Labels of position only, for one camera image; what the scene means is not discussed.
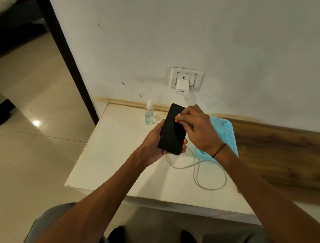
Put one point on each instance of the person's left hand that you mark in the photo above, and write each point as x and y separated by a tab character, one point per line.
150	146

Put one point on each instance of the person's right hand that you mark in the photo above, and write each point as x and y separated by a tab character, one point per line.
202	130

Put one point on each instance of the person's right thumb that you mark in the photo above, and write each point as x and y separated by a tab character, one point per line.
183	121

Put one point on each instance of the person's left thumb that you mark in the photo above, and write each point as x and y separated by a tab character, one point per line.
160	126

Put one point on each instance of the small pink cloth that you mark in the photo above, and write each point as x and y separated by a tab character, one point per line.
177	117

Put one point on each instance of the black smartphone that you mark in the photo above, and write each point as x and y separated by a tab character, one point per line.
172	130

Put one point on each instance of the person's right forearm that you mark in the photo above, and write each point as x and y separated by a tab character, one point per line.
262	197

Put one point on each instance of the person's left forearm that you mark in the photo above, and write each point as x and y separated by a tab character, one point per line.
100	200

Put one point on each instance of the clear spray bottle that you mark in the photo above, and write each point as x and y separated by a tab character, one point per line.
149	115

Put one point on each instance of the white charger adapter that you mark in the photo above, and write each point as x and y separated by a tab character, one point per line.
182	87

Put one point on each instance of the light blue perforated basket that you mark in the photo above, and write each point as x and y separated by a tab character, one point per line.
226	132

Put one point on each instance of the black wrist band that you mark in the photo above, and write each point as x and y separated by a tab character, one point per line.
220	149

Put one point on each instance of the brown wooden panel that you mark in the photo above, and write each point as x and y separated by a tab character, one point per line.
275	155

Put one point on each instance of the black shoe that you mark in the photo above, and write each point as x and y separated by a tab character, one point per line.
117	235
188	237

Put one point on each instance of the grey trousers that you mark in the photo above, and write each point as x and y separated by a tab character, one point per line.
50	220

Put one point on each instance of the black object on floor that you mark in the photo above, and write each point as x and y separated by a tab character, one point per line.
6	111

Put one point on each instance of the dark furniture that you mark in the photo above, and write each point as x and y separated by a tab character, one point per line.
17	27

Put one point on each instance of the white wall socket plate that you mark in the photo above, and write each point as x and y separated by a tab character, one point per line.
196	76

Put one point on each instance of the dark door frame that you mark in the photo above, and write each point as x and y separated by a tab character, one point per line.
72	70

